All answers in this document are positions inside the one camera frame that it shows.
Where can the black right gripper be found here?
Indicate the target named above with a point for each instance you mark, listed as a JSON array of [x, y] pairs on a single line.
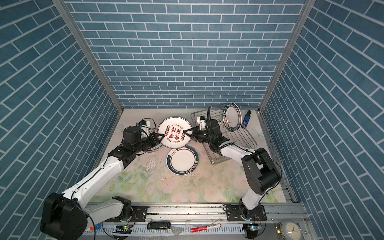
[[198, 134]]

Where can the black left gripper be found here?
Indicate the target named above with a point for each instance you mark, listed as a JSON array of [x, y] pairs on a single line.
[[155, 139]]

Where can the rearmost plate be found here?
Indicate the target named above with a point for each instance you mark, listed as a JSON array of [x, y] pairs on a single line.
[[154, 149]]

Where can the green red rim plate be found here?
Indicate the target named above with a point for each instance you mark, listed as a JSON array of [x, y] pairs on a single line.
[[182, 161]]

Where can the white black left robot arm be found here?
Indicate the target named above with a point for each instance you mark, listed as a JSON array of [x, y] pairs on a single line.
[[66, 215]]

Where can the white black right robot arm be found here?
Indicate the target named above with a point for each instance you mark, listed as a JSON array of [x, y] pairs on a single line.
[[260, 169]]

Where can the black rectangular device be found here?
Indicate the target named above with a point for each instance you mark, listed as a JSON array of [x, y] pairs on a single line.
[[159, 225]]

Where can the red marker pen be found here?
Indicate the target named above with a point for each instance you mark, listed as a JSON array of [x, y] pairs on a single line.
[[206, 228]]

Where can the clear plastic bag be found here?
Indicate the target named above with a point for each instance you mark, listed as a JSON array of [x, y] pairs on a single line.
[[176, 230]]

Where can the left green circuit board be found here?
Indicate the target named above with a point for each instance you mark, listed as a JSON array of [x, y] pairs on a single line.
[[122, 230]]

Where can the green circuit board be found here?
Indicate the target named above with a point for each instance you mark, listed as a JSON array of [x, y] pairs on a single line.
[[252, 227], [122, 230]]

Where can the white toothpaste box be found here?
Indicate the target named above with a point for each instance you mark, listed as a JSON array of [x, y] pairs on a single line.
[[95, 227]]

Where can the right green circuit board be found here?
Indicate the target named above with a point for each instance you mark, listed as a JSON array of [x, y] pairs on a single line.
[[252, 227]]

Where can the white analog clock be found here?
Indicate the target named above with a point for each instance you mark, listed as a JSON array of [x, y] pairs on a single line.
[[289, 230]]

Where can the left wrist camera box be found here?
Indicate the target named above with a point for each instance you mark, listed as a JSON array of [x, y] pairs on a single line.
[[131, 135]]

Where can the chrome wire dish rack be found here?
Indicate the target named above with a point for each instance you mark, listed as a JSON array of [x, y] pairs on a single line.
[[241, 137]]

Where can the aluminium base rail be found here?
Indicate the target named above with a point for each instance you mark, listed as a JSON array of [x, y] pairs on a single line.
[[190, 216]]

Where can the aluminium corner frame post left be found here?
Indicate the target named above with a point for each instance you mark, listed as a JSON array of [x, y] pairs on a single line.
[[81, 41]]

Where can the aluminium corner frame post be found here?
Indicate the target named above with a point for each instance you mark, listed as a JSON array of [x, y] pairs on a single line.
[[287, 51], [81, 41]]

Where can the aluminium corner frame post right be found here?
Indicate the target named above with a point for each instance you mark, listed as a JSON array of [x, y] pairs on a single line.
[[287, 51]]

